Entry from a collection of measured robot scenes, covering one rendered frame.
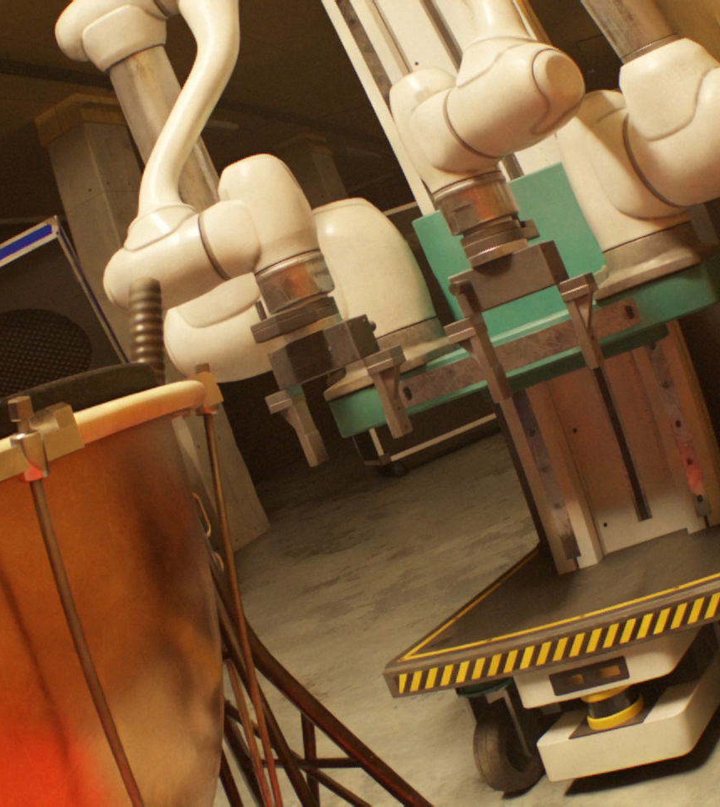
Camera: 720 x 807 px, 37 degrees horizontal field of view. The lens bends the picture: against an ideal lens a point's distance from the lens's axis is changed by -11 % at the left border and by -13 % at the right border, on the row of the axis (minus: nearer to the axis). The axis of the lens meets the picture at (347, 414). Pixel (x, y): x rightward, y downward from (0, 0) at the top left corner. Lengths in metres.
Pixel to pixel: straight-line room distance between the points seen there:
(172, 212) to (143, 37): 0.40
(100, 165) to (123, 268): 5.96
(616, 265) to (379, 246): 0.39
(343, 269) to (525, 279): 0.47
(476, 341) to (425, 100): 0.30
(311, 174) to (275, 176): 10.43
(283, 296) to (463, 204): 0.28
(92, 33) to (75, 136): 5.72
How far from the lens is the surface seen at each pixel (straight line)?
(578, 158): 1.52
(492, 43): 1.23
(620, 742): 1.63
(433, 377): 1.66
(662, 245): 1.50
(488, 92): 1.20
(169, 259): 1.48
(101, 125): 7.73
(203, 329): 1.77
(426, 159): 1.31
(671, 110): 1.37
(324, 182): 11.86
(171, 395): 0.66
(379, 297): 1.70
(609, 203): 1.51
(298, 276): 1.45
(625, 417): 1.82
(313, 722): 1.00
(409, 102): 1.32
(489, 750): 1.77
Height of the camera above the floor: 0.75
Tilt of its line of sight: 2 degrees down
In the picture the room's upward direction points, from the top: 21 degrees counter-clockwise
